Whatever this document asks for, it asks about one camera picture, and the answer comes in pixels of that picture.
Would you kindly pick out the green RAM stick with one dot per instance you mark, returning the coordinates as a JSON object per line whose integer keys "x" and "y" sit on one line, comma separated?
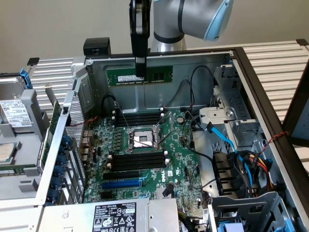
{"x": 159, "y": 76}
{"x": 14, "y": 166}

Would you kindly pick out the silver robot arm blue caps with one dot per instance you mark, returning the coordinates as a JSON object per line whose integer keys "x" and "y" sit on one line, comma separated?
{"x": 193, "y": 17}

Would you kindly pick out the black RAM slot bank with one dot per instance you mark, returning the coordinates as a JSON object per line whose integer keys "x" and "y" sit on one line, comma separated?
{"x": 140, "y": 118}
{"x": 137, "y": 162}

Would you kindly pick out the black box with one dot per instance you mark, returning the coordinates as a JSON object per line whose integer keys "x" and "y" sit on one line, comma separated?
{"x": 96, "y": 46}

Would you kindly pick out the open grey PC case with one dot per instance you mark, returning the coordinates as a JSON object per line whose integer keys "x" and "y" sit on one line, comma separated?
{"x": 169, "y": 96}

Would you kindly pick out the thin metal locking lever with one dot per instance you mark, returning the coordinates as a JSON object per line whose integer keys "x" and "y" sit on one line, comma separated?
{"x": 123, "y": 115}
{"x": 142, "y": 143}

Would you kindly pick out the coin cell battery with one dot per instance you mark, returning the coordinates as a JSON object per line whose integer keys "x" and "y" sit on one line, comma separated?
{"x": 179, "y": 119}

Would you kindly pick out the CPU socket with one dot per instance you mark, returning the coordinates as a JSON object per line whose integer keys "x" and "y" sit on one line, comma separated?
{"x": 142, "y": 140}

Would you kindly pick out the silver optical drive bay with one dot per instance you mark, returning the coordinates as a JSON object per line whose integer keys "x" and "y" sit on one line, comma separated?
{"x": 217, "y": 113}

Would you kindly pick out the green Dell motherboard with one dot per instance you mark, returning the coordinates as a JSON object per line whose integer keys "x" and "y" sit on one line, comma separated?
{"x": 178, "y": 149}

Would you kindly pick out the black slat end cap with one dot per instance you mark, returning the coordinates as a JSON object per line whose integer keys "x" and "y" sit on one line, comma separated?
{"x": 33, "y": 61}
{"x": 302, "y": 42}

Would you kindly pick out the green graphics card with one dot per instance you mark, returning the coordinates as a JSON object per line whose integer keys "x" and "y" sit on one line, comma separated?
{"x": 54, "y": 116}

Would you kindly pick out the metal rear port block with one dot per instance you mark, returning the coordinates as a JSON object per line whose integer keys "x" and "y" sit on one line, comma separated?
{"x": 87, "y": 145}

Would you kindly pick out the blue plastic clip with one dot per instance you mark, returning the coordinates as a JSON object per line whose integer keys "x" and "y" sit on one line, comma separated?
{"x": 25, "y": 77}

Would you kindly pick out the blue round slot knob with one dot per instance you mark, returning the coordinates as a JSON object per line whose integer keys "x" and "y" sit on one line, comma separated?
{"x": 65, "y": 141}
{"x": 51, "y": 193}
{"x": 61, "y": 159}
{"x": 58, "y": 170}
{"x": 55, "y": 181}

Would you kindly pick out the blue expansion slot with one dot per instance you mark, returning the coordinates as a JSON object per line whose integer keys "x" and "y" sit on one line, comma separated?
{"x": 120, "y": 185}

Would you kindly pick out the silver hard disk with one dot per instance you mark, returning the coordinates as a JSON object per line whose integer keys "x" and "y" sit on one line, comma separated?
{"x": 14, "y": 113}

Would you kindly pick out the black board connector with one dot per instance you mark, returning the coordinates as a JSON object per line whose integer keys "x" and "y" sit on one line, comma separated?
{"x": 167, "y": 189}

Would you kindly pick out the small silver heatsink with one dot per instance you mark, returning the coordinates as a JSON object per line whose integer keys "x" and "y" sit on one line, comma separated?
{"x": 159, "y": 192}

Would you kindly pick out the short black expansion slot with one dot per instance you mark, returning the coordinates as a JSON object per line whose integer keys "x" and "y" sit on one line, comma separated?
{"x": 107, "y": 195}

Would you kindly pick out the grey hard drive tray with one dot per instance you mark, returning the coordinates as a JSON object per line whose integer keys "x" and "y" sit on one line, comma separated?
{"x": 29, "y": 149}

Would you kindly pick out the dark framed side panel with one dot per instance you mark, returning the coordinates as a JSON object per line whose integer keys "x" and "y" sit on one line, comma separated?
{"x": 289, "y": 120}

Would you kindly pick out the silver CPU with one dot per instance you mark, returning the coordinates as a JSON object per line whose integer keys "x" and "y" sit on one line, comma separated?
{"x": 6, "y": 152}

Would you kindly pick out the silver power supply with label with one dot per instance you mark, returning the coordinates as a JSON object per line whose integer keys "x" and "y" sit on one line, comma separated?
{"x": 72, "y": 217}

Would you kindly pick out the grey metal disk bay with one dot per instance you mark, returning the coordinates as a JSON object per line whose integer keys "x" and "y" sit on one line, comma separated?
{"x": 241, "y": 205}

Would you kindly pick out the blue disk caddy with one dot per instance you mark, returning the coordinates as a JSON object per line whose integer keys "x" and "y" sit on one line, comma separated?
{"x": 229, "y": 227}

